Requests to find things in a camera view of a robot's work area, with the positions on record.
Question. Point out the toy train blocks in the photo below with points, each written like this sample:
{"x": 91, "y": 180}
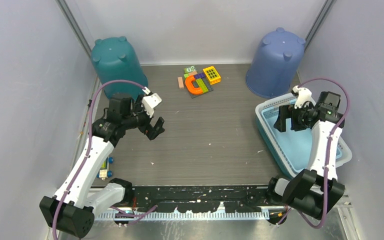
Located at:
{"x": 104, "y": 171}

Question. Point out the teal plastic bucket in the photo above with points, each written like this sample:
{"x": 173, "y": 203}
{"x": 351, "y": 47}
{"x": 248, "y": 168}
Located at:
{"x": 114, "y": 58}

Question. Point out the blue plastic bucket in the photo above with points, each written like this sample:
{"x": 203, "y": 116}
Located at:
{"x": 275, "y": 63}

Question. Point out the light blue basket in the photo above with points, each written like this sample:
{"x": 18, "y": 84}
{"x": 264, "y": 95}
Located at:
{"x": 291, "y": 148}

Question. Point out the teal bottom basket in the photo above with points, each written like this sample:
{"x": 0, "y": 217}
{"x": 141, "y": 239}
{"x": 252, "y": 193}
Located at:
{"x": 272, "y": 150}

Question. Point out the orange horseshoe toy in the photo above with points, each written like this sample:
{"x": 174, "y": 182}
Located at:
{"x": 190, "y": 87}

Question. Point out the green patterned toy tile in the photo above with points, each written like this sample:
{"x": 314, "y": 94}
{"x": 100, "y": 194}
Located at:
{"x": 189, "y": 69}

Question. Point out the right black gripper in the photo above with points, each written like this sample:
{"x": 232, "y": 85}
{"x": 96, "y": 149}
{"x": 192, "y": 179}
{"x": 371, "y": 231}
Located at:
{"x": 286, "y": 111}

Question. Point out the lime green building brick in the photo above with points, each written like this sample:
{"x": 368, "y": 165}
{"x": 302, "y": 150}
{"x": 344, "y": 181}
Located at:
{"x": 202, "y": 85}

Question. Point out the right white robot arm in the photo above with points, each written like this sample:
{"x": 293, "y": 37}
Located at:
{"x": 315, "y": 189}

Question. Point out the yellow grid toy block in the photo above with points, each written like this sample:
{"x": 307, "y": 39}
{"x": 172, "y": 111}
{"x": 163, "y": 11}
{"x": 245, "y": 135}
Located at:
{"x": 212, "y": 75}

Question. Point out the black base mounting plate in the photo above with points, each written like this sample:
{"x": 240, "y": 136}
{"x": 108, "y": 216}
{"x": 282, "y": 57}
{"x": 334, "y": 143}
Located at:
{"x": 200, "y": 198}

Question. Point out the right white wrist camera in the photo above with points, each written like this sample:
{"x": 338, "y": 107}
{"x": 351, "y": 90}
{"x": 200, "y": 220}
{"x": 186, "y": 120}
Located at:
{"x": 303, "y": 96}

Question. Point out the beige toy block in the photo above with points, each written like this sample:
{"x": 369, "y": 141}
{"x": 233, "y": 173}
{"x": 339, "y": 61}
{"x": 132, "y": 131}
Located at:
{"x": 180, "y": 82}

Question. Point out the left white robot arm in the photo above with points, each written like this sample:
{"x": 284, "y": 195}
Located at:
{"x": 71, "y": 210}

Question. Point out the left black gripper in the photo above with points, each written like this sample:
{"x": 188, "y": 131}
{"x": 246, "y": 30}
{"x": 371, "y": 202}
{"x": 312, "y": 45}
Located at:
{"x": 150, "y": 131}

